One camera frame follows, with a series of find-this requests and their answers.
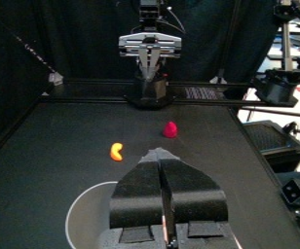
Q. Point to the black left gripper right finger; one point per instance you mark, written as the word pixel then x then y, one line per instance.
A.
pixel 195 194

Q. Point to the striped vent label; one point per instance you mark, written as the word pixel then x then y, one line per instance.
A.
pixel 200 93

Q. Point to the grey metal upright post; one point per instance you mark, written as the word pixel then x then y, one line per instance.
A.
pixel 286 45

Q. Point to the black camera mount box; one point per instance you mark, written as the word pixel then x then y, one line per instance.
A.
pixel 295 194

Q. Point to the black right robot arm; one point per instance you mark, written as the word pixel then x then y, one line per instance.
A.
pixel 150 92

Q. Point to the black aluminium frame rail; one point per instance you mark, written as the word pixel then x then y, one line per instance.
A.
pixel 91 87

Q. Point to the red toy strawberry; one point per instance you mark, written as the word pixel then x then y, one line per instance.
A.
pixel 170 130

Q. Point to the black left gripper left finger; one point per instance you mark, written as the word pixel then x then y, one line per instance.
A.
pixel 135 194

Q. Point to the white corner bracket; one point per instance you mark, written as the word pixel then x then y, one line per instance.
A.
pixel 218 80
pixel 55 78

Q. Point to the orange toy tangerine slice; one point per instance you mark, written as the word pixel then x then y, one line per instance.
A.
pixel 115 151

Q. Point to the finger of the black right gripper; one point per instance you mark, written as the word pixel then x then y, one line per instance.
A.
pixel 143 58
pixel 155 58

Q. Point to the black cloth curtain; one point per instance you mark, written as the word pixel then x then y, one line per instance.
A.
pixel 78 35

